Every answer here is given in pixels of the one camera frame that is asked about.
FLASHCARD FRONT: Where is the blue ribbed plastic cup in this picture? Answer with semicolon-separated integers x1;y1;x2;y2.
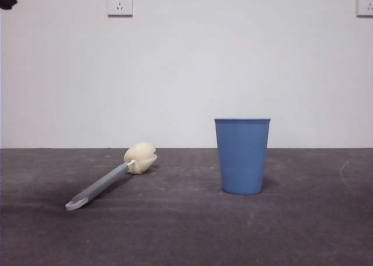
214;117;272;196

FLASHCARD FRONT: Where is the white wall socket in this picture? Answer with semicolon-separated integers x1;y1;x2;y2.
107;0;133;17
356;0;373;17

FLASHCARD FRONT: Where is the grey-handled sponge cup brush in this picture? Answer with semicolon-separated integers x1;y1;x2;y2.
65;142;159;211

